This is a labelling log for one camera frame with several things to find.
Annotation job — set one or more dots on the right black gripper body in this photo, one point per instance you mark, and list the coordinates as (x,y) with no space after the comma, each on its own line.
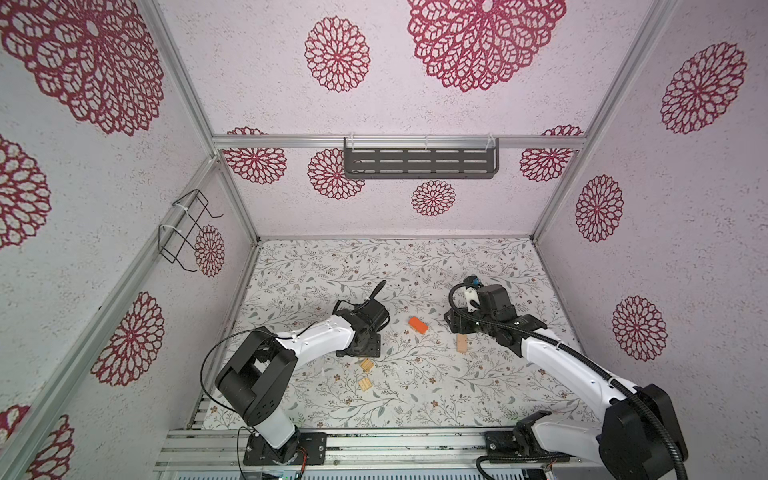
(466,328)

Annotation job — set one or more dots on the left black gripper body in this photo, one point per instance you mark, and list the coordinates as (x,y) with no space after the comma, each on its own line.
(372,347)

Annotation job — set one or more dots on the red wood block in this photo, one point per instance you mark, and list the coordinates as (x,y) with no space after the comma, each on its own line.
(418,325)

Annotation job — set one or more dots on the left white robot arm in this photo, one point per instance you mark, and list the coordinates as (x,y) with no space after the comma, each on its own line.
(255,378)

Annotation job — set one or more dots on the long natural wood block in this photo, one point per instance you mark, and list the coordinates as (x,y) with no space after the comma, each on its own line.
(462,343)

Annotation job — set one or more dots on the grooved natural block front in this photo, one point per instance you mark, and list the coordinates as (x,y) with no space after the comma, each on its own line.
(365,384)

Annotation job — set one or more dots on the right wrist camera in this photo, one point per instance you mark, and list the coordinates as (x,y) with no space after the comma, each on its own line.
(471,292)

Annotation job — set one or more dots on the dark grey wall shelf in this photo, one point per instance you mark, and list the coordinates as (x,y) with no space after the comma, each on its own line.
(425,163)

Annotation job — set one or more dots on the black wire wall basket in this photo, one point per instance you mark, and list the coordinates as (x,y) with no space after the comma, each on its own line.
(173,238)

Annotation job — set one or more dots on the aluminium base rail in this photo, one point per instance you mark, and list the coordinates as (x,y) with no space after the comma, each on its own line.
(350,449)

